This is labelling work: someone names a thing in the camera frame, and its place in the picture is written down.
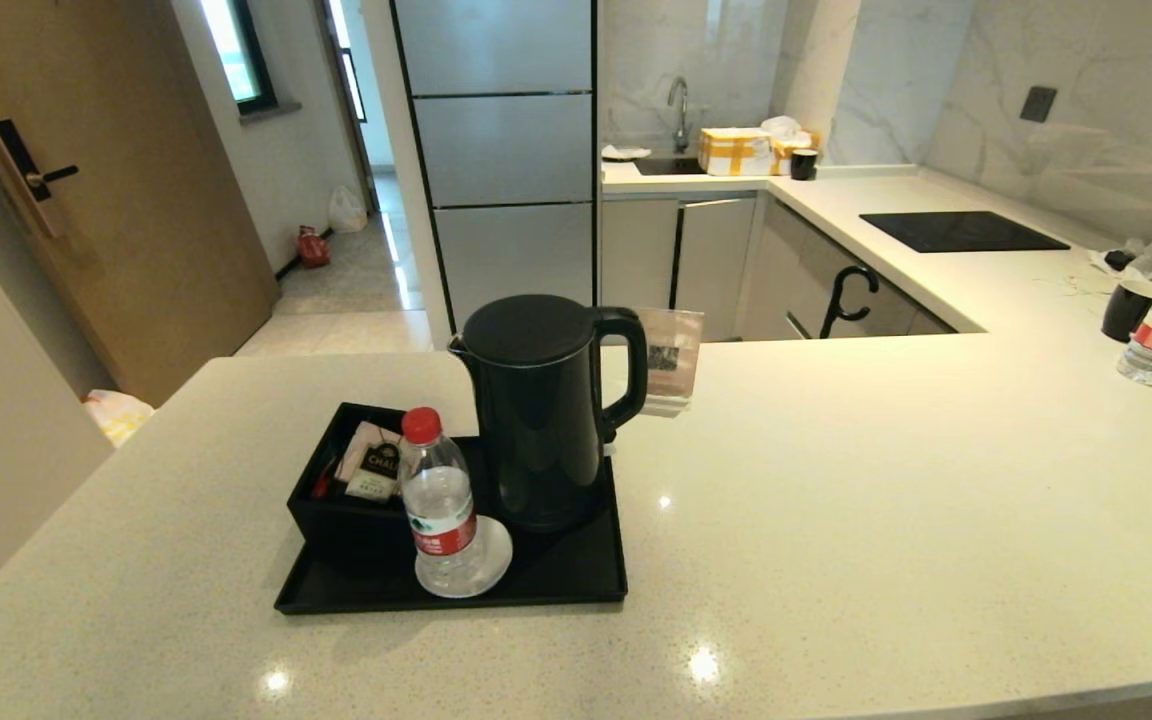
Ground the black electric kettle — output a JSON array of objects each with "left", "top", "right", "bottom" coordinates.
[{"left": 448, "top": 294, "right": 649, "bottom": 533}]

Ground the beige tea bag sachet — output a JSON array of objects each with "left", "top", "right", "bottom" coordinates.
[{"left": 334, "top": 421, "right": 409, "bottom": 501}]

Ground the acrylic QR code sign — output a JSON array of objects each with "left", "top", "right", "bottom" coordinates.
[{"left": 638, "top": 307, "right": 705, "bottom": 417}]

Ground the white cabinet door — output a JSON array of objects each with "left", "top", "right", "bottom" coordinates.
[
  {"left": 676, "top": 196, "right": 759, "bottom": 341},
  {"left": 601, "top": 196, "right": 682, "bottom": 313}
]

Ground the white round paper coaster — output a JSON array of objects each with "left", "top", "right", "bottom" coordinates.
[{"left": 414, "top": 514, "right": 514, "bottom": 599}]

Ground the black rectangular serving tray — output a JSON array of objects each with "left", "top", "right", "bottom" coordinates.
[{"left": 274, "top": 432, "right": 629, "bottom": 615}]

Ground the silver refrigerator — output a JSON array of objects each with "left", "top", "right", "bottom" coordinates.
[{"left": 391, "top": 0, "right": 599, "bottom": 326}]

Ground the large yellow-taped cardboard box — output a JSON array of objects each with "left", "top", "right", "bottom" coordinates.
[{"left": 698, "top": 127, "right": 775, "bottom": 177}]

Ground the chrome kitchen faucet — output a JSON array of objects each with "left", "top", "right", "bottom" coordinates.
[{"left": 667, "top": 77, "right": 692, "bottom": 153}]

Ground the black divided organizer box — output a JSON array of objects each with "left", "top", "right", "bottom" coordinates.
[{"left": 286, "top": 402, "right": 442, "bottom": 563}]

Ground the small yellow-taped cardboard box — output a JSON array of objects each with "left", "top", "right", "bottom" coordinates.
[{"left": 771, "top": 131, "right": 823, "bottom": 175}]

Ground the black induction cooktop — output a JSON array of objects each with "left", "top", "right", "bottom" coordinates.
[{"left": 859, "top": 211, "right": 1072, "bottom": 253}]

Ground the black framed window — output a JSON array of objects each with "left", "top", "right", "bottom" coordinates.
[{"left": 199, "top": 0, "right": 277, "bottom": 114}]

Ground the white and yellow plastic bag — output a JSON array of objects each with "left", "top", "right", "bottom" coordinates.
[{"left": 82, "top": 389, "right": 154, "bottom": 448}]

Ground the brown wooden door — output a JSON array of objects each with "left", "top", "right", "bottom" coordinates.
[{"left": 0, "top": 0, "right": 280, "bottom": 406}]

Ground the black mug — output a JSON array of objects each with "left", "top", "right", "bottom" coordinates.
[{"left": 1102, "top": 280, "right": 1152, "bottom": 343}]

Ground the crumpled clear plastic packaging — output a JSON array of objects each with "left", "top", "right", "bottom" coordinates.
[{"left": 1091, "top": 238, "right": 1152, "bottom": 283}]

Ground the black and gold door lock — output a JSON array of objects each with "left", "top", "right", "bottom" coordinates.
[{"left": 0, "top": 119, "right": 79, "bottom": 240}]

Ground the black curved cane handle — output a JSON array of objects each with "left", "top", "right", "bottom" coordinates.
[{"left": 820, "top": 265, "right": 880, "bottom": 339}]

